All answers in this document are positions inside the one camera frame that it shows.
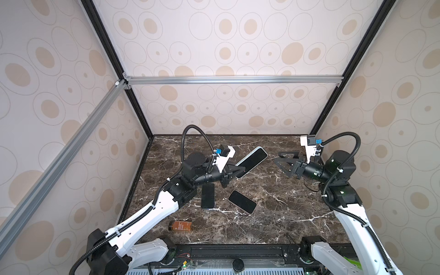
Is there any black corner frame post left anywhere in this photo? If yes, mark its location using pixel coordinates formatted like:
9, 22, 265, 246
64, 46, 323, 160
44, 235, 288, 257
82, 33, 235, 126
80, 0, 154, 139

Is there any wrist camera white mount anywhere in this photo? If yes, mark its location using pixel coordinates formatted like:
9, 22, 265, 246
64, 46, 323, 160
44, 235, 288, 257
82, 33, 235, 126
300, 135, 323, 163
213, 144, 236, 173

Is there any black smartphone from case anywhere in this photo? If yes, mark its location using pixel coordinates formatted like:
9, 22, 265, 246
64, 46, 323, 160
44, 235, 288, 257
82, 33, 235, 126
201, 183, 215, 209

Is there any black round knob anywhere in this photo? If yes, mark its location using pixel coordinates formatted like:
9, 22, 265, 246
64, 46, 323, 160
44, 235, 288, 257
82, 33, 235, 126
232, 258, 245, 273

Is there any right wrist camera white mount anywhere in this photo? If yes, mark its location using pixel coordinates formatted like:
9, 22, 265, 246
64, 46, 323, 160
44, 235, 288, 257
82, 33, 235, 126
300, 135, 323, 163

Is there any silver aluminium rail back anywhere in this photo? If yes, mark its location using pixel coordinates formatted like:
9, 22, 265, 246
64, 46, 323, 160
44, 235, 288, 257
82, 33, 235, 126
126, 75, 344, 85

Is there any silver aluminium rail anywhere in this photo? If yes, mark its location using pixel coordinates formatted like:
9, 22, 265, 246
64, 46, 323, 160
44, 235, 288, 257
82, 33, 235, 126
126, 75, 344, 85
1, 79, 127, 257

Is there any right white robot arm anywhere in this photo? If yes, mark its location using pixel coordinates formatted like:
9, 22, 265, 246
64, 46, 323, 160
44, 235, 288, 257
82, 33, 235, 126
274, 147, 401, 275

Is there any silver aluminium rail left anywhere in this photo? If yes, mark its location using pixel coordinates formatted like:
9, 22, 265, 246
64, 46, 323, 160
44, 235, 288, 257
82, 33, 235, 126
1, 79, 127, 257

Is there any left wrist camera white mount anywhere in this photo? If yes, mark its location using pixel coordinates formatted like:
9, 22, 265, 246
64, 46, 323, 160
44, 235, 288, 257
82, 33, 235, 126
213, 144, 236, 173

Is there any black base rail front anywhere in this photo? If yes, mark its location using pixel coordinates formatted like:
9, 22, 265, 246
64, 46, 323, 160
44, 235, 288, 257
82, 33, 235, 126
137, 243, 372, 272

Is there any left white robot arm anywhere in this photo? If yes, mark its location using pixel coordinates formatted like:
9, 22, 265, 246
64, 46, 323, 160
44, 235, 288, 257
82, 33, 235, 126
76, 152, 245, 275

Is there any black corner frame post right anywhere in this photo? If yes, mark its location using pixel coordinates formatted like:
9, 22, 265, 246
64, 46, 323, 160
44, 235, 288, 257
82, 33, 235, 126
309, 0, 397, 135

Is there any small orange brown bottle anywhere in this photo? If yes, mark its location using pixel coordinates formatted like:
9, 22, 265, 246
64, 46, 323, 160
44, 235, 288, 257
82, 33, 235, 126
168, 221, 192, 232

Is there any black corner frame post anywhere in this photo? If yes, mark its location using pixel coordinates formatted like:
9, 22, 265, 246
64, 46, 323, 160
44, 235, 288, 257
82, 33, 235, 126
80, 0, 154, 139
309, 0, 397, 135

